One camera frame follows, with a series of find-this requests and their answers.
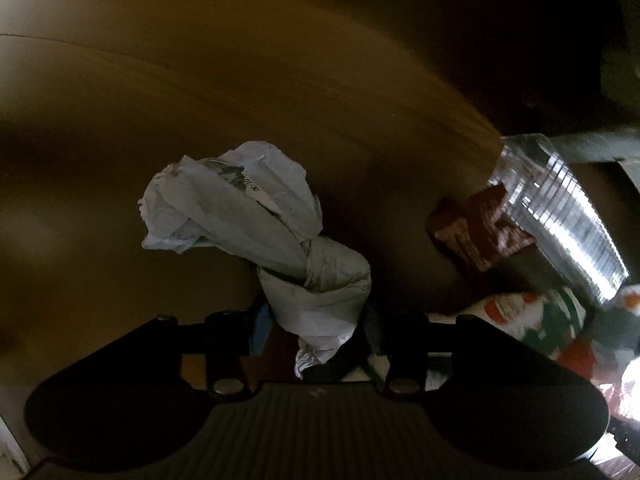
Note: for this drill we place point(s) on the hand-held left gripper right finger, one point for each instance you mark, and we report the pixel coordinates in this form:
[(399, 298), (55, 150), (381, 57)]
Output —
[(375, 335)]

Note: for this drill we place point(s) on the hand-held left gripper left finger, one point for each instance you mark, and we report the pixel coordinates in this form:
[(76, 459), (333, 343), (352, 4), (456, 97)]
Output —
[(261, 335)]

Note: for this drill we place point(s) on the white paper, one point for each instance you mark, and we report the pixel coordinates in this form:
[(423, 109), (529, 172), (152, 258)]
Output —
[(310, 300)]

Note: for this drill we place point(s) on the brown snack wrapper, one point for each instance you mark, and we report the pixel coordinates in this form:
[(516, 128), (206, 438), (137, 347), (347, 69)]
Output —
[(470, 240)]

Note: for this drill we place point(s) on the clear ribbed plastic cup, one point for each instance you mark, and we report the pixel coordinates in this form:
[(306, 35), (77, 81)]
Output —
[(560, 210)]

